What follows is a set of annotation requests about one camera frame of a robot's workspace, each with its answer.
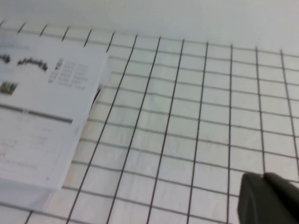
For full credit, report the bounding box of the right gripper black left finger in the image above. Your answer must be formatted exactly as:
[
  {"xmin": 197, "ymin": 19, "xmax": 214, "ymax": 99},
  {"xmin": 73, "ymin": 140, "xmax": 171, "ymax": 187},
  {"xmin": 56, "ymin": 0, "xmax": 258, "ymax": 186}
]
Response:
[{"xmin": 237, "ymin": 172, "xmax": 281, "ymax": 224}]

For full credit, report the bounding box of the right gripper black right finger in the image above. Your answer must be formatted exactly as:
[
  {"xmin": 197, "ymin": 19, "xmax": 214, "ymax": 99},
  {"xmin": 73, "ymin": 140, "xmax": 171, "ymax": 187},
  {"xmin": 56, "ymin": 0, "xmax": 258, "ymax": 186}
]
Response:
[{"xmin": 263, "ymin": 172, "xmax": 299, "ymax": 224}]

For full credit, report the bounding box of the white product catalog book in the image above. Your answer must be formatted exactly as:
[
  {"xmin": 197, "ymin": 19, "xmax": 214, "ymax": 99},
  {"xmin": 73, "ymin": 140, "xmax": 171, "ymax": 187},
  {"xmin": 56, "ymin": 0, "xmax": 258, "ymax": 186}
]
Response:
[{"xmin": 0, "ymin": 35, "xmax": 112, "ymax": 191}]

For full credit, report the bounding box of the white black-grid tablecloth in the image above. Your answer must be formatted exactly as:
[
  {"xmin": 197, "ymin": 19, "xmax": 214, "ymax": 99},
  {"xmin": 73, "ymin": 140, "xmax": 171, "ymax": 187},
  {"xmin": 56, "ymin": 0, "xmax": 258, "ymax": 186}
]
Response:
[{"xmin": 0, "ymin": 20, "xmax": 299, "ymax": 224}]

